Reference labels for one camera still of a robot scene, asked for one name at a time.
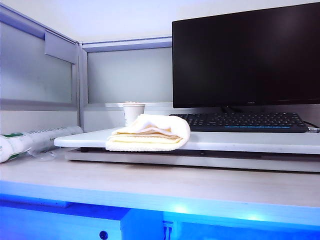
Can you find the cream towel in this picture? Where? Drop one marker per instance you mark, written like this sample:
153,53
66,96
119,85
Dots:
150,135

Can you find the white paper cup blue print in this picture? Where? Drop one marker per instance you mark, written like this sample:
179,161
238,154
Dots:
131,112

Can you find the grey desk riser base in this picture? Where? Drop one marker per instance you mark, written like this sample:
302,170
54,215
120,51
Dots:
175,160

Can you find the grey rear partition panel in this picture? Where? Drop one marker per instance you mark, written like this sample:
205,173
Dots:
127,75

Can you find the black computer keyboard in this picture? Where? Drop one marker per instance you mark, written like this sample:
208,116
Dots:
237,122

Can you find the white desk riser board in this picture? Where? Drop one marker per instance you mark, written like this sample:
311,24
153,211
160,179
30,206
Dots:
237,142

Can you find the black computer monitor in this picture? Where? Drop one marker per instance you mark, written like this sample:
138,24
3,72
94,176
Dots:
245,55

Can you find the grey hanging partition plate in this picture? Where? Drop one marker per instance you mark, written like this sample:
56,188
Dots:
60,46

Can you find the grey side partition panel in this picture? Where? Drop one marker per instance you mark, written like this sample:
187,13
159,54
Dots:
30,82

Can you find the white green tube package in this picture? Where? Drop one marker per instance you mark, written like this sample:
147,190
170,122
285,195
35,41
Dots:
22,143

